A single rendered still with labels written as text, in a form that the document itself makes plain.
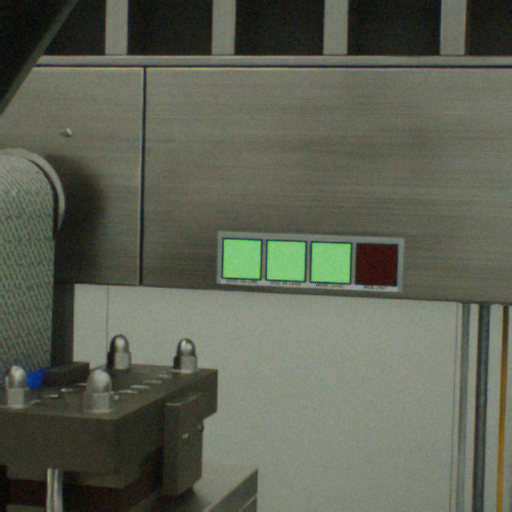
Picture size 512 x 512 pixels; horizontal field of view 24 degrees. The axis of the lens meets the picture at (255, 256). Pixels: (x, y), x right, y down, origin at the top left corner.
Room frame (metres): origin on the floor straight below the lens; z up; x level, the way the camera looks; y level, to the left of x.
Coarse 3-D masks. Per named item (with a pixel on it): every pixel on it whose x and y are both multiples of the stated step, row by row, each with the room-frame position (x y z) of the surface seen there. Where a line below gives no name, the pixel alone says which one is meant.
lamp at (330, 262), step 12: (312, 252) 1.59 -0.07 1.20; (324, 252) 1.59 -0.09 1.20; (336, 252) 1.59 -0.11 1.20; (348, 252) 1.58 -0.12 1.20; (312, 264) 1.59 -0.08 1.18; (324, 264) 1.59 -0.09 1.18; (336, 264) 1.59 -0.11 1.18; (348, 264) 1.58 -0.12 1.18; (312, 276) 1.59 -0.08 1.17; (324, 276) 1.59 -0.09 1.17; (336, 276) 1.59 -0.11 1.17; (348, 276) 1.58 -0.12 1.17
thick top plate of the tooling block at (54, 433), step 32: (64, 384) 1.49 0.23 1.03; (128, 384) 1.51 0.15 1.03; (160, 384) 1.52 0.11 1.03; (192, 384) 1.55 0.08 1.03; (0, 416) 1.31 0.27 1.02; (32, 416) 1.30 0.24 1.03; (64, 416) 1.29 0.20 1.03; (96, 416) 1.29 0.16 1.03; (128, 416) 1.32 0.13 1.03; (160, 416) 1.43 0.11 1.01; (0, 448) 1.31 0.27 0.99; (32, 448) 1.30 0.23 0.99; (64, 448) 1.29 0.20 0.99; (96, 448) 1.29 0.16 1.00; (128, 448) 1.32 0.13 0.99
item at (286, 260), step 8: (272, 248) 1.61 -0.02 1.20; (280, 248) 1.61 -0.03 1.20; (288, 248) 1.60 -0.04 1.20; (296, 248) 1.60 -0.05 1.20; (304, 248) 1.60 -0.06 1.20; (272, 256) 1.61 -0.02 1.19; (280, 256) 1.61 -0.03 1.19; (288, 256) 1.60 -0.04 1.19; (296, 256) 1.60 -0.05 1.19; (304, 256) 1.60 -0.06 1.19; (272, 264) 1.61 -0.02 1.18; (280, 264) 1.61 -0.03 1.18; (288, 264) 1.60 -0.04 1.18; (296, 264) 1.60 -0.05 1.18; (304, 264) 1.60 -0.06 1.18; (272, 272) 1.61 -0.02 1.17; (280, 272) 1.61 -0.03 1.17; (288, 272) 1.60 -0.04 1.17; (296, 272) 1.60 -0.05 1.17; (304, 272) 1.60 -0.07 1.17; (296, 280) 1.60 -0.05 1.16
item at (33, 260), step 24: (48, 240) 1.58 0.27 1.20; (0, 264) 1.45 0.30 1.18; (24, 264) 1.51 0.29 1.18; (48, 264) 1.58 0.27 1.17; (0, 288) 1.45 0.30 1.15; (24, 288) 1.51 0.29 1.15; (48, 288) 1.58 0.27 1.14; (0, 312) 1.45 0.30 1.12; (24, 312) 1.52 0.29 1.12; (48, 312) 1.59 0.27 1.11; (0, 336) 1.45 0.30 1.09; (24, 336) 1.52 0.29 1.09; (48, 336) 1.59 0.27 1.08; (0, 360) 1.45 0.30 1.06; (24, 360) 1.52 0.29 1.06; (48, 360) 1.59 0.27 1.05
